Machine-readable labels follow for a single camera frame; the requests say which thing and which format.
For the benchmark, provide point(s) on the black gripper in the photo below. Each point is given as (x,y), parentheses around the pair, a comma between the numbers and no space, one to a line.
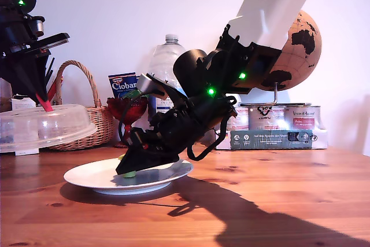
(173,128)
(20,38)

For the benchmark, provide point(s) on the white ceramic plate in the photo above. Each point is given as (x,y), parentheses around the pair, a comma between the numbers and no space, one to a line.
(92,176)

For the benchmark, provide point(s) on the red utensil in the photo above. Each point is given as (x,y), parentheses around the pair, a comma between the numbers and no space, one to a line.
(55,90)

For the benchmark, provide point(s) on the white printed carton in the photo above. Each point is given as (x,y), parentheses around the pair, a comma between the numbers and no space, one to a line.
(23,103)

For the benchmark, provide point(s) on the dark brown box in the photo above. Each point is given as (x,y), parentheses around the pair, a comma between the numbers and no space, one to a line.
(4,105)

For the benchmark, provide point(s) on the red glass goblet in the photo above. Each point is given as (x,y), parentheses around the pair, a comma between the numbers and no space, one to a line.
(112,108)

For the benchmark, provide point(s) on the green foil packet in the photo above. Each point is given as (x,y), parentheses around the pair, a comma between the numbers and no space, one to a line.
(131,94)

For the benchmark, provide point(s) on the blue Ciobar box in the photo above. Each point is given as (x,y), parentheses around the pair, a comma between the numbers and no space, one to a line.
(121,86)

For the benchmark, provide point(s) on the large clear water bottle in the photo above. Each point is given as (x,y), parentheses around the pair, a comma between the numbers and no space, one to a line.
(164,62)

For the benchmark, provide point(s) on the white tin pink label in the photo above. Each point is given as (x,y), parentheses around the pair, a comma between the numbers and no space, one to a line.
(241,119)

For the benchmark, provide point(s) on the cardboard tin tray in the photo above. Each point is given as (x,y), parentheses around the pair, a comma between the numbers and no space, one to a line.
(269,141)

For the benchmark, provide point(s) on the white tin black scribble label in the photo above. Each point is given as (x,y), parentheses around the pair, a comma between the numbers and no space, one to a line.
(266,119)

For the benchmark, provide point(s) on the cork globe on stand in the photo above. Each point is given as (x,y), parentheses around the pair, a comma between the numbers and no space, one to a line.
(303,56)

